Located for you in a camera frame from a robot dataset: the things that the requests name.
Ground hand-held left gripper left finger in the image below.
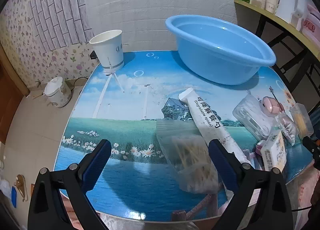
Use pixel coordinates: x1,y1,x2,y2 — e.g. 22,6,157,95
27,139,112,230

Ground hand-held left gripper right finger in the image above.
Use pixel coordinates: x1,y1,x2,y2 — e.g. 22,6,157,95
208,139,294,230

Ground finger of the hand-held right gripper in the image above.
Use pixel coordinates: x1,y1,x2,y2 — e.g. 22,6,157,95
302,136,320,168

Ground clear box yellow contents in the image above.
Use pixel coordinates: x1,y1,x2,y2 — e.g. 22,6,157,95
290,103,314,138

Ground small clear bag pink contents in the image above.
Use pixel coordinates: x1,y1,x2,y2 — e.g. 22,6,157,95
277,111,298,145

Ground clear zip bag of sticks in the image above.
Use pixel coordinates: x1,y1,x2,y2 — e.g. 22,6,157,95
155,119,223,194

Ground small white printed box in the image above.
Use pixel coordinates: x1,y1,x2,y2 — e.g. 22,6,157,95
260,130,287,172

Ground long white spoon packet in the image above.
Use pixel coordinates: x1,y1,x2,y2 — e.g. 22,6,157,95
178,87,251,164

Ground blue plastic basin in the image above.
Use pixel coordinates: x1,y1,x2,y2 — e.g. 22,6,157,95
165,15,277,85

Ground pink earbud case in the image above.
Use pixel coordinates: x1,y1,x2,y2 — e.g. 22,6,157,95
259,96,284,117

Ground clear cotton swab box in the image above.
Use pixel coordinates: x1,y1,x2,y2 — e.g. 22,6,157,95
232,94,275,142

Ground brown floor object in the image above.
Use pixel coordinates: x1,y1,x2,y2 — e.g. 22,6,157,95
14,174,28,199

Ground white rice cooker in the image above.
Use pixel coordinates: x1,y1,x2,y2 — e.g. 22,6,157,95
44,76,72,108

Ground brown wooden door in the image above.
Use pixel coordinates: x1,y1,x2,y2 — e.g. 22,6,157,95
0,45,30,145

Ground white paper cup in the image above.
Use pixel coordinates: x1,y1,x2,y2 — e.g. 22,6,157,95
89,30,125,69

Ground pink electric cooker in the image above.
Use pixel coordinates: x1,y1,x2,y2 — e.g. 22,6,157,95
299,3,320,40

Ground yellow top side table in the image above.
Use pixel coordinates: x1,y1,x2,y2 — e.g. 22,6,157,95
234,0,320,93

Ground stack of white cups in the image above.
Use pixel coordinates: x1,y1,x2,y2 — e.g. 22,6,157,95
265,0,282,14

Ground black power cable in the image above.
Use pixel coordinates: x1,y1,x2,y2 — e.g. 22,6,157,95
65,77,88,90

